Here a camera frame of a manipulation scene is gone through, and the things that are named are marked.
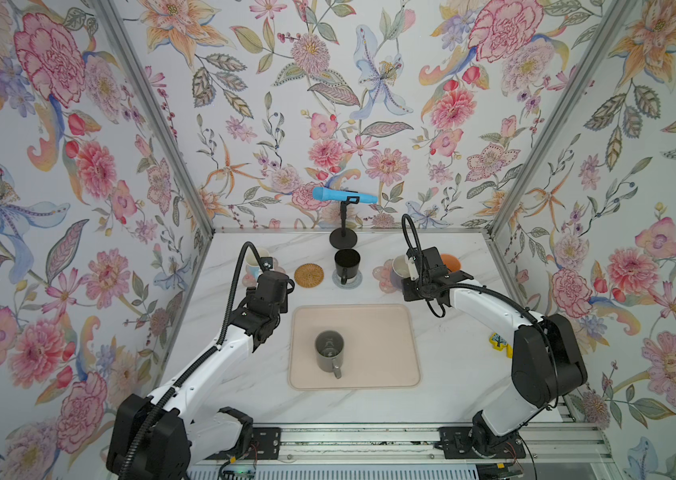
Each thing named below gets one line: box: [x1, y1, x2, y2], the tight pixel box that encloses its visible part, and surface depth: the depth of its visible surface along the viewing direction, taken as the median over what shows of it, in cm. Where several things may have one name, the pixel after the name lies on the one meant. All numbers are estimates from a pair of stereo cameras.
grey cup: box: [315, 330, 345, 379], surface depth 82 cm
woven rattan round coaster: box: [294, 263, 325, 289], surface depth 109 cm
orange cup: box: [441, 253, 462, 272], surface depth 102 cm
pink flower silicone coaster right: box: [372, 258, 397, 294], surface depth 110 cm
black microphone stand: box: [329, 196, 360, 249], surface depth 120 cm
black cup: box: [334, 248, 361, 285], surface depth 101 cm
